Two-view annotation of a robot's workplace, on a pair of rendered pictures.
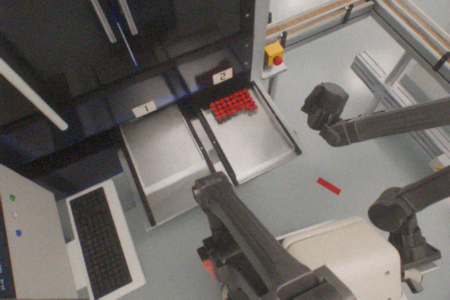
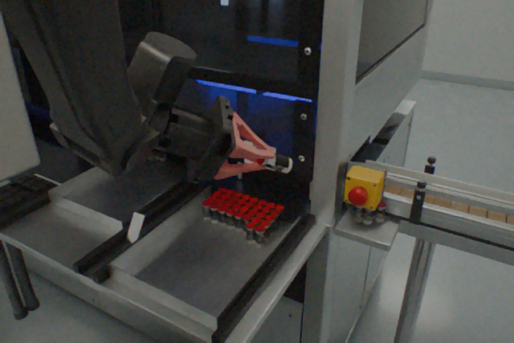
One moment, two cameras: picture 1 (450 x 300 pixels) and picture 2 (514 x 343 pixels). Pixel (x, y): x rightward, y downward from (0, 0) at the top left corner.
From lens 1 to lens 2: 95 cm
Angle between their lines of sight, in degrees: 49
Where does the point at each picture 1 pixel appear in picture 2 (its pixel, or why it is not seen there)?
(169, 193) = (55, 222)
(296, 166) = not seen: outside the picture
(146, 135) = (139, 172)
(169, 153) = (123, 197)
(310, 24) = (501, 220)
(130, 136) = not seen: hidden behind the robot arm
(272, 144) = (210, 293)
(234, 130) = (205, 237)
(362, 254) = not seen: outside the picture
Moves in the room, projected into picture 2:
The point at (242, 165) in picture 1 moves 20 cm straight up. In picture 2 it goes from (140, 273) to (126, 188)
